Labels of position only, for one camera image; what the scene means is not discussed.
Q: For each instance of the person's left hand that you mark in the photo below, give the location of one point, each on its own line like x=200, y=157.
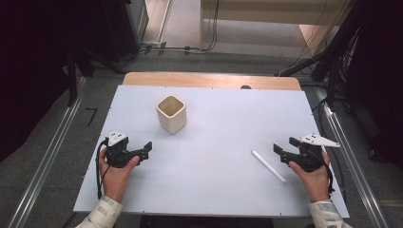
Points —
x=114, y=180

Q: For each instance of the beige square cup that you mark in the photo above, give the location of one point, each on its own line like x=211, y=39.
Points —
x=172, y=122

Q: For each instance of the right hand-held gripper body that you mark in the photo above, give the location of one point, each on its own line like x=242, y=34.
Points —
x=309, y=156

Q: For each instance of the metal floor rail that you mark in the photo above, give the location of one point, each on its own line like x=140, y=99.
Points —
x=47, y=161
x=351, y=164

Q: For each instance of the person's right hand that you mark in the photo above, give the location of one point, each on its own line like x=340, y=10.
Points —
x=315, y=183

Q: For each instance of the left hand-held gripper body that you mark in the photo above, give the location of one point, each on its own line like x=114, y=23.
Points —
x=118, y=152

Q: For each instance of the dark cabinet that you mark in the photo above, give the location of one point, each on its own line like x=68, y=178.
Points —
x=126, y=28

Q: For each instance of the small dark round object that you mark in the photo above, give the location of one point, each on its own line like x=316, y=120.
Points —
x=245, y=86

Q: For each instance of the wooden table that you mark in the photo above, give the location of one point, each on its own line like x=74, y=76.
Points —
x=206, y=79

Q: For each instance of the white straw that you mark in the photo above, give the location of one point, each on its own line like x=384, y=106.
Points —
x=268, y=166

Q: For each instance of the beige shelf unit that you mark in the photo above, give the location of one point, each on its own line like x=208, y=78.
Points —
x=253, y=12

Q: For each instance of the white power strip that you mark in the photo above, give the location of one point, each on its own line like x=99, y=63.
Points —
x=152, y=47

